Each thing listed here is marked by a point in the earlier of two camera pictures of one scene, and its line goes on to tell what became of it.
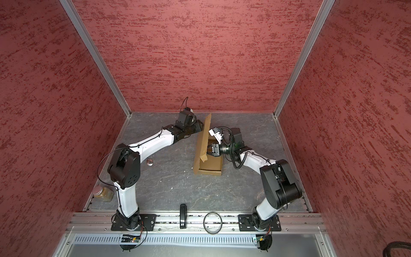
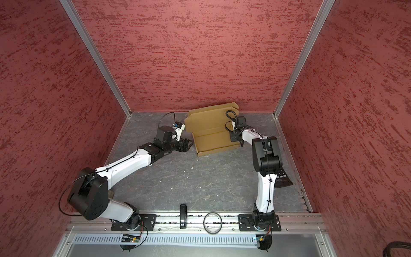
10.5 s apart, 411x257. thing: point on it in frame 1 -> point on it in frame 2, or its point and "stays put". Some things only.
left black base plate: (148, 223) stays put
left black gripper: (198, 126) -> (184, 144)
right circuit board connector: (265, 241) stays put
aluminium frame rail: (196, 222) stays put
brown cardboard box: (205, 163) -> (211, 127)
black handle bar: (183, 216) stays put
